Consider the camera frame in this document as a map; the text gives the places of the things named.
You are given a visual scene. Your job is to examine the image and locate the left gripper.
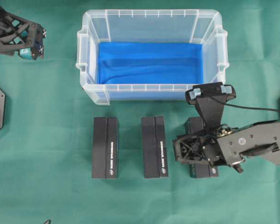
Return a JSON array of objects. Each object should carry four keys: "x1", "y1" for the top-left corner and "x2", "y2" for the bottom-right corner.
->
[{"x1": 0, "y1": 6, "x2": 47, "y2": 60}]

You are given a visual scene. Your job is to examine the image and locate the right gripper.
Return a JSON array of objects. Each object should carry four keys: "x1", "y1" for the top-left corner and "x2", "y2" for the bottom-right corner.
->
[{"x1": 173, "y1": 125, "x2": 226, "y2": 166}]

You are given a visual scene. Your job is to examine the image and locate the black D435i box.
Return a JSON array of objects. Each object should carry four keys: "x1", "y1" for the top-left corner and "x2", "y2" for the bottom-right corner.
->
[
  {"x1": 92, "y1": 117, "x2": 119, "y2": 179},
  {"x1": 185, "y1": 117, "x2": 219, "y2": 179}
]

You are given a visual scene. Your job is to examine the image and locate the black D415 camera box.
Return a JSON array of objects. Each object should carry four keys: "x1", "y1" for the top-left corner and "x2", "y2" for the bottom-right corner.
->
[{"x1": 141, "y1": 116, "x2": 169, "y2": 179}]

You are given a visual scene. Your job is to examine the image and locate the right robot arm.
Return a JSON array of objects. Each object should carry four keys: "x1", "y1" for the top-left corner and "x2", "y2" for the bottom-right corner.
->
[{"x1": 172, "y1": 117, "x2": 280, "y2": 178}]

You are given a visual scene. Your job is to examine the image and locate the clear plastic storage case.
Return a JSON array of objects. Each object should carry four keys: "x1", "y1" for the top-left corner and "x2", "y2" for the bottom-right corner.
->
[{"x1": 76, "y1": 9, "x2": 229, "y2": 105}]

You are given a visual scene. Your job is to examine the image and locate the blue liner sheet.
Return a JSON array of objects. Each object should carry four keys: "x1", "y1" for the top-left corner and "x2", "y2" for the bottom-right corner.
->
[{"x1": 97, "y1": 42, "x2": 203, "y2": 84}]

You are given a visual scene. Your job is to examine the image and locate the dark object bottom edge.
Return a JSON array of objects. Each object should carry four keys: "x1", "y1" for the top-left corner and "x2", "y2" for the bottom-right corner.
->
[{"x1": 44, "y1": 219, "x2": 51, "y2": 224}]

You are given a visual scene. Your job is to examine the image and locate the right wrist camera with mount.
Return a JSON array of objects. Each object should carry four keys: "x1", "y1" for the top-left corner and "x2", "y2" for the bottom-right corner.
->
[{"x1": 185, "y1": 82, "x2": 236, "y2": 130}]

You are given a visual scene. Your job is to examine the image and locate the right camera cable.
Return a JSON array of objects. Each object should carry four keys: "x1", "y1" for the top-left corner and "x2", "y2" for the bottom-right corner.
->
[{"x1": 212, "y1": 95, "x2": 280, "y2": 114}]

